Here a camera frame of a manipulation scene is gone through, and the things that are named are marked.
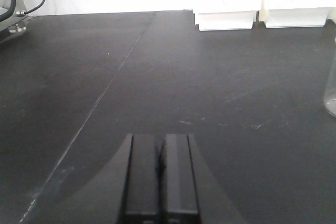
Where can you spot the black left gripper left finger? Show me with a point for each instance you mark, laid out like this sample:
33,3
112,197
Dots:
126,190

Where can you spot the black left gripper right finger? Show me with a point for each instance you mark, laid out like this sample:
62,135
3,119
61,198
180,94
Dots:
191,193

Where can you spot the clear glass beaker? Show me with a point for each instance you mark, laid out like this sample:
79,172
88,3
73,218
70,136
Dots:
329,93

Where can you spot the white left storage bin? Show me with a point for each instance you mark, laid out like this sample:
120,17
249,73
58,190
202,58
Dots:
213,15

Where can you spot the white storage bin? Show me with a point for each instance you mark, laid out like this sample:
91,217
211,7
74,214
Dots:
213,15
296,11

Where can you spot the white middle storage bin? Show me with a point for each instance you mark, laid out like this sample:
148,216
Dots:
296,11

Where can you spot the metal equipment base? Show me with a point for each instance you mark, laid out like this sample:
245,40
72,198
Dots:
13,23

